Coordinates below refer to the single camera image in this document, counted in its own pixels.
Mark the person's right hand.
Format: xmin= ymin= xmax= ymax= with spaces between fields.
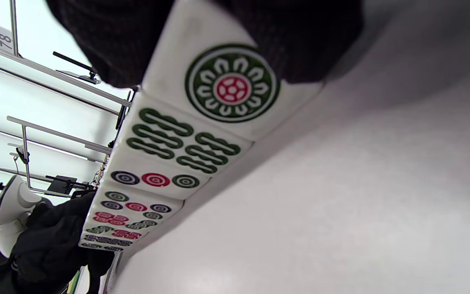
xmin=45 ymin=0 xmax=364 ymax=89

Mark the person's left hand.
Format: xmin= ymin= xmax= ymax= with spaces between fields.
xmin=0 ymin=191 xmax=116 ymax=294

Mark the large circle mahjong tile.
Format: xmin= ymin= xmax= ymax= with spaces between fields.
xmin=140 ymin=0 xmax=326 ymax=142

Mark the grey hand controller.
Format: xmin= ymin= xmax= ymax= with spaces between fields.
xmin=0 ymin=175 xmax=53 ymax=258

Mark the aluminium frame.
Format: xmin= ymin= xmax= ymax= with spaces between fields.
xmin=0 ymin=0 xmax=135 ymax=156

